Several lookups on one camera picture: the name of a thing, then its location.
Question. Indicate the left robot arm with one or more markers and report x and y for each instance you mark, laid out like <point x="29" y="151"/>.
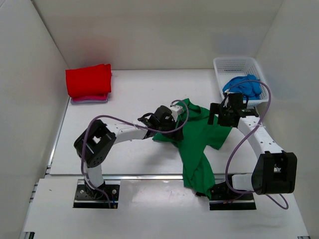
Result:
<point x="94" y="144"/>

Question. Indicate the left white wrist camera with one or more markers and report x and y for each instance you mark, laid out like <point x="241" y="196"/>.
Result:
<point x="176" y="110"/>

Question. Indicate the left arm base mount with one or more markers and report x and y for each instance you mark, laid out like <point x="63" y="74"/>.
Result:
<point x="88" y="198"/>

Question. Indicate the aluminium table rail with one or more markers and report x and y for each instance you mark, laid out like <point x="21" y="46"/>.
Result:
<point x="144" y="159"/>

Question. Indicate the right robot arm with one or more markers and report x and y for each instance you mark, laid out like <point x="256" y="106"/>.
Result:
<point x="275" y="170"/>

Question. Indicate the red folded t-shirt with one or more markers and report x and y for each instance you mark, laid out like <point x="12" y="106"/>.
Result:
<point x="89" y="81"/>

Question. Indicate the green t-shirt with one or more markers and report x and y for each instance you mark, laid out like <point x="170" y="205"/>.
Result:
<point x="197" y="135"/>

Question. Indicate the white plastic basket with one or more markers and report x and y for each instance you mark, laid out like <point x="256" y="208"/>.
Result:
<point x="227" y="68"/>

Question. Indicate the blue crumpled t-shirt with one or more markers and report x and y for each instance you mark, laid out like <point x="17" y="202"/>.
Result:
<point x="247" y="85"/>

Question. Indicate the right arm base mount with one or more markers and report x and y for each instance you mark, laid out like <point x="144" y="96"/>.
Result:
<point x="223" y="199"/>

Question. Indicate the pink folded t-shirt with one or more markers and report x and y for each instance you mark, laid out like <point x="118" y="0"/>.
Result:
<point x="99" y="97"/>

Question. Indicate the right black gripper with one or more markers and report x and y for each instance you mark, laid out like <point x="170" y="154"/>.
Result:
<point x="217" y="109"/>

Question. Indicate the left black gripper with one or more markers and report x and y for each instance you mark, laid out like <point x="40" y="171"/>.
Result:
<point x="178" y="135"/>

